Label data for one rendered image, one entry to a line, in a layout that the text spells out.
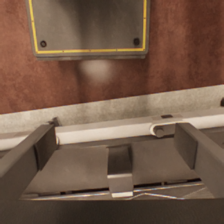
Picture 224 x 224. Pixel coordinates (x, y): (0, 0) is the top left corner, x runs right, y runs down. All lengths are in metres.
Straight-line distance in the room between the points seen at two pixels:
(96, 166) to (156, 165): 0.20
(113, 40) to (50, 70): 0.63
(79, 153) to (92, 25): 0.74
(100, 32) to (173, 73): 0.69
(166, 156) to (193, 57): 1.04
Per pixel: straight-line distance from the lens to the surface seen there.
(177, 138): 0.17
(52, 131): 0.16
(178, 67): 1.42
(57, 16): 1.09
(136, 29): 1.03
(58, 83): 1.41
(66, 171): 0.59
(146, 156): 0.55
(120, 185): 0.43
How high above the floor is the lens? 1.33
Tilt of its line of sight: 73 degrees down
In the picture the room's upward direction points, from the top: 178 degrees counter-clockwise
